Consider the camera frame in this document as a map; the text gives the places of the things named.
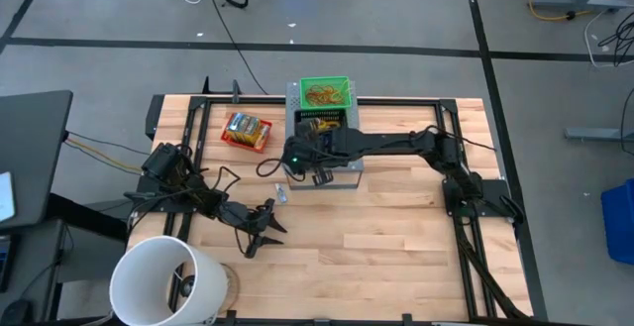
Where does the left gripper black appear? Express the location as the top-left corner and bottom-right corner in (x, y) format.
(212, 197), (289, 261)

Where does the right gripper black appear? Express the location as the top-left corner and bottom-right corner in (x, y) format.
(281, 120), (349, 187)

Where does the yellow coil wristband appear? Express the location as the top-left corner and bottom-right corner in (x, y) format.
(309, 119), (342, 133)

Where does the black mesh desk tray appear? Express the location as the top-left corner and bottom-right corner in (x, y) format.
(293, 108), (348, 142)

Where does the grey perforated metal riser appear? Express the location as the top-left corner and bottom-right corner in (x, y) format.
(285, 81), (366, 191)

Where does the yellow rubber band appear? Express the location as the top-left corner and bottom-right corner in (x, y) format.
(306, 85), (347, 108)
(336, 79), (353, 105)

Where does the green plastic slotted basket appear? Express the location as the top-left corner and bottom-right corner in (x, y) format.
(299, 75), (354, 111)

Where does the orange rubber band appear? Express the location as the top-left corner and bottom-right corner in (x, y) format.
(304, 84), (346, 108)

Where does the yellow Crayola crayon box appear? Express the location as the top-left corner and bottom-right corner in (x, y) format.
(250, 119), (266, 145)
(240, 115), (260, 142)

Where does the red plastic slotted basket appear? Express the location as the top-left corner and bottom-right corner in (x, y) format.
(220, 111), (273, 155)

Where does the dark grey side desk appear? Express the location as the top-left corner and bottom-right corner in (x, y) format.
(0, 90), (74, 232)

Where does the blue storage bin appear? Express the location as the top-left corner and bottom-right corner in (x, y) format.
(600, 176), (634, 267)

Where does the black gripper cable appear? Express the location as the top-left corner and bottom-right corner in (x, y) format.
(197, 165), (243, 203)
(256, 156), (291, 178)

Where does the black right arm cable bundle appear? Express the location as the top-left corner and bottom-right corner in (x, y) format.
(453, 211), (527, 320)

